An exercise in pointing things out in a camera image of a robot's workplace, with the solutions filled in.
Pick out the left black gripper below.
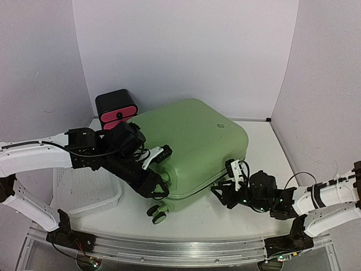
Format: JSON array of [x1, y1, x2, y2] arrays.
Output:
[[101, 148, 170, 198]]

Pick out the green hard-shell suitcase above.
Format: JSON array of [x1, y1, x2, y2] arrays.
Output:
[[130, 99, 249, 224]]

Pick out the white perforated plastic basket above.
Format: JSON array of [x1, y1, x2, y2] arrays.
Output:
[[51, 168, 122, 218]]

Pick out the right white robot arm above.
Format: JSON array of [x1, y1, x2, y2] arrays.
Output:
[[211, 159, 360, 250]]

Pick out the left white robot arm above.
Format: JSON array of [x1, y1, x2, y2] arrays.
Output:
[[1, 124, 173, 247]]

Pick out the black pink drawer organizer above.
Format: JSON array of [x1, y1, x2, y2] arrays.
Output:
[[95, 89, 138, 130]]

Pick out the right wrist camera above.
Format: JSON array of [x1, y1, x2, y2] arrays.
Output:
[[224, 159, 277, 198]]

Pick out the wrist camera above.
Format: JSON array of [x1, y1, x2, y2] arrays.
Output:
[[105, 121, 173, 170], [224, 159, 277, 198]]

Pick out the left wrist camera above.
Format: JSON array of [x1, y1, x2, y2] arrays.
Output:
[[105, 121, 173, 170]]

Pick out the aluminium front rail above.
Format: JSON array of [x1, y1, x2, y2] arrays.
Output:
[[25, 234, 333, 265]]

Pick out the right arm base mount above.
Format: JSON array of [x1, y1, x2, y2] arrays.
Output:
[[265, 227, 314, 259]]

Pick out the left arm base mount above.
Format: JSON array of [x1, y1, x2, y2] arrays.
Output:
[[46, 228, 96, 252]]

